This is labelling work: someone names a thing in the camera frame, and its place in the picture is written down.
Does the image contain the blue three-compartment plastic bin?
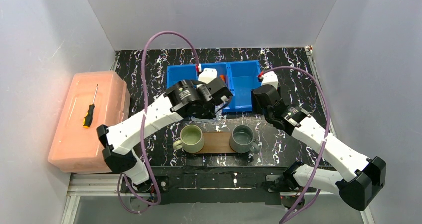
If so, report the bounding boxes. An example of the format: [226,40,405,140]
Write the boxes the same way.
[167,60,261,114]

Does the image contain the grey ceramic mug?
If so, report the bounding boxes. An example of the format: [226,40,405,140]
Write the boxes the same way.
[229,125,261,154]

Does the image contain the oval wooden tray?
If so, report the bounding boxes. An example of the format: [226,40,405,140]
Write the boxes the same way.
[195,132,236,154]

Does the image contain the light green ceramic mug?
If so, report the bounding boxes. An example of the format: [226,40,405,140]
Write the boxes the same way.
[172,125,205,153]

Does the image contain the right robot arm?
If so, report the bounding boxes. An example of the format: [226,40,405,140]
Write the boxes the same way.
[251,84,386,211]

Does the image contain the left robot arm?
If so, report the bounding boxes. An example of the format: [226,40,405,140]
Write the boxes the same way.
[96,77,233,185]

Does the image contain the pink plastic storage box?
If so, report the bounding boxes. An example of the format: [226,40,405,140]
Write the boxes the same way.
[48,71,130,174]

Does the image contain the yellow black screwdriver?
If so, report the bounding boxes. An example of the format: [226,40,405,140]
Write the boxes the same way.
[82,84,98,129]

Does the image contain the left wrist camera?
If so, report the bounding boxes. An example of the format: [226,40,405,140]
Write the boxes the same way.
[198,68,218,84]

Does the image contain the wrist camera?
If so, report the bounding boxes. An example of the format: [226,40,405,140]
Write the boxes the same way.
[261,71,279,89]
[198,68,218,84]

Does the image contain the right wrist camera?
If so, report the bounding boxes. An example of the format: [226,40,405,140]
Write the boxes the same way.
[261,71,279,89]

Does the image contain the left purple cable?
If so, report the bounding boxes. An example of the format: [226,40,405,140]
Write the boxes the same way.
[117,30,202,215]

